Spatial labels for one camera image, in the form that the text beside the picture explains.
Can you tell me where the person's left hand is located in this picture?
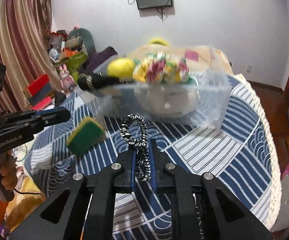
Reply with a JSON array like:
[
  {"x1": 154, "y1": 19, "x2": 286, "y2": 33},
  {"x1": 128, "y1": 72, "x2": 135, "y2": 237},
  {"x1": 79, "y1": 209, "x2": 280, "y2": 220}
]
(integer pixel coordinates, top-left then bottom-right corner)
[{"x1": 0, "y1": 151, "x2": 18, "y2": 191}]

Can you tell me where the pink bunny toy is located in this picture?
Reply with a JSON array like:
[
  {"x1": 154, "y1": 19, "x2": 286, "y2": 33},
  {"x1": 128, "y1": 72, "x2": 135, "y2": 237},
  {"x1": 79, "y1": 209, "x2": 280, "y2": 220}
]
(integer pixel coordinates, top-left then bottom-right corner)
[{"x1": 59, "y1": 64, "x2": 76, "y2": 92}]

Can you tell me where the yellow green sponge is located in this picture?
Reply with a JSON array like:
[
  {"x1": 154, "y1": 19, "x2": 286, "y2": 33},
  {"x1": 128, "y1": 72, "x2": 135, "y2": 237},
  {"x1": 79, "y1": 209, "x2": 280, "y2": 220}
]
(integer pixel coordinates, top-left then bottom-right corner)
[{"x1": 66, "y1": 116, "x2": 106, "y2": 156}]

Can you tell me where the clear plastic storage box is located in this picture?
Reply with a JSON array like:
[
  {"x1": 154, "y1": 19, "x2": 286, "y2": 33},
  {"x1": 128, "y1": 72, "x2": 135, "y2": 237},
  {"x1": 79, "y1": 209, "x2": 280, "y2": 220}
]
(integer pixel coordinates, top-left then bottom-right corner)
[{"x1": 82, "y1": 45, "x2": 233, "y2": 131}]

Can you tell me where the wall power socket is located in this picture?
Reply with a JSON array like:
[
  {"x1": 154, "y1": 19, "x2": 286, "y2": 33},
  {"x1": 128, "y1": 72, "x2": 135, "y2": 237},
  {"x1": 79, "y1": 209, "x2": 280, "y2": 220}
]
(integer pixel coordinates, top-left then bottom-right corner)
[{"x1": 246, "y1": 65, "x2": 252, "y2": 73}]

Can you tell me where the yellow green patterned sock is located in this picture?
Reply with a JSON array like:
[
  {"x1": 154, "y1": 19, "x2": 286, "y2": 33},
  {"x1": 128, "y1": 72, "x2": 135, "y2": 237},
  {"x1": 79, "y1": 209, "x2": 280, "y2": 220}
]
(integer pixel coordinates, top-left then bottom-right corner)
[{"x1": 132, "y1": 53, "x2": 191, "y2": 84}]

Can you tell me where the striped red beige curtain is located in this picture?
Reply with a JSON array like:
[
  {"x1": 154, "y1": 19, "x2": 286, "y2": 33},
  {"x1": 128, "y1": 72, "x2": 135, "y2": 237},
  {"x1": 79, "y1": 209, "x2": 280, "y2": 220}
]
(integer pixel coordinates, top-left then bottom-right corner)
[{"x1": 0, "y1": 0, "x2": 61, "y2": 112}]

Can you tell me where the red blue box stack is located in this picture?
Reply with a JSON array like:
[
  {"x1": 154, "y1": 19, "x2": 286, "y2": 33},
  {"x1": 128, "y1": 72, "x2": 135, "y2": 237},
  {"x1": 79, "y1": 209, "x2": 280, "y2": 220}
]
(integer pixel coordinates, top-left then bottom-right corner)
[{"x1": 23, "y1": 74, "x2": 55, "y2": 109}]

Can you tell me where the black sock with chain pattern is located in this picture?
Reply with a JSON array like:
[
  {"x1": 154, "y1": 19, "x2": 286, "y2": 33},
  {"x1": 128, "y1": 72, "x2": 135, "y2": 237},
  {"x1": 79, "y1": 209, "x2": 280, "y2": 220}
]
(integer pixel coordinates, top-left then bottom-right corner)
[{"x1": 77, "y1": 73, "x2": 133, "y2": 91}]

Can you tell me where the beige patchwork blanket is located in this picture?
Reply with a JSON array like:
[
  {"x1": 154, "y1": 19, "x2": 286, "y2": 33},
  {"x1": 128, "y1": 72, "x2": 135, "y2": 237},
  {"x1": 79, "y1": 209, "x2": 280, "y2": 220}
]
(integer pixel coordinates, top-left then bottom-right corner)
[{"x1": 126, "y1": 44, "x2": 234, "y2": 75}]

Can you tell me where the yellow hoop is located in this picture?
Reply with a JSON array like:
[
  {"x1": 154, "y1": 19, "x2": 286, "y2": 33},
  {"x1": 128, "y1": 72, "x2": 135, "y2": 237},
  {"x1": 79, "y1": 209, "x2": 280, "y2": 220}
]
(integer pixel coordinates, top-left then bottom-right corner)
[{"x1": 148, "y1": 37, "x2": 169, "y2": 47}]

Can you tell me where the black white braided cord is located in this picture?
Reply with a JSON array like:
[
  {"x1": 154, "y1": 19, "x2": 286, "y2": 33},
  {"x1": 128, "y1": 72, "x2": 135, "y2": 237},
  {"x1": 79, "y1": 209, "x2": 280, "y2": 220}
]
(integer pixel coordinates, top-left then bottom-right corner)
[{"x1": 120, "y1": 114, "x2": 152, "y2": 183}]

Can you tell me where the white fluffy sock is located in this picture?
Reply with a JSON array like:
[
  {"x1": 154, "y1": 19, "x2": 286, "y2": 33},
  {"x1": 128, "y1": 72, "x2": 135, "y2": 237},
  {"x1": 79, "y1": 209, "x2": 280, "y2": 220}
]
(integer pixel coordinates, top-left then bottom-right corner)
[{"x1": 141, "y1": 87, "x2": 199, "y2": 118}]

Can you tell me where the grey green plush toy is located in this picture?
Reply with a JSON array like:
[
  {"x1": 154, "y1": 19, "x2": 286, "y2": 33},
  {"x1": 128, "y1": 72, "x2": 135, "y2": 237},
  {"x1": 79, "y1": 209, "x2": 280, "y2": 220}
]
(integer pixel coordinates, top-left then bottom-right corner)
[{"x1": 65, "y1": 28, "x2": 96, "y2": 56}]

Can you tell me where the dark purple clothing pile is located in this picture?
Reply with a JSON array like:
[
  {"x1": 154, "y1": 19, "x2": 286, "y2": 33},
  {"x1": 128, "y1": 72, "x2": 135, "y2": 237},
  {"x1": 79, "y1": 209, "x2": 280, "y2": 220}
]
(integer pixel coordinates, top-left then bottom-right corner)
[{"x1": 81, "y1": 47, "x2": 118, "y2": 74}]

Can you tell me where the yellow felt ball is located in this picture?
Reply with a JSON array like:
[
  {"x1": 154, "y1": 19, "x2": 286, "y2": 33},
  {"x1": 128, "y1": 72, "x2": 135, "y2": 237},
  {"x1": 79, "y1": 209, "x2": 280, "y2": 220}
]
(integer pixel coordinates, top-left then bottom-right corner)
[{"x1": 107, "y1": 58, "x2": 135, "y2": 79}]

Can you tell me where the green cardboard box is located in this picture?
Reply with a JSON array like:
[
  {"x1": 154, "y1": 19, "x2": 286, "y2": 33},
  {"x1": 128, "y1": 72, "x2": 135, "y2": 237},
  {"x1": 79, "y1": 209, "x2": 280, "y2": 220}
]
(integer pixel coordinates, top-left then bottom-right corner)
[{"x1": 55, "y1": 51, "x2": 88, "y2": 81}]

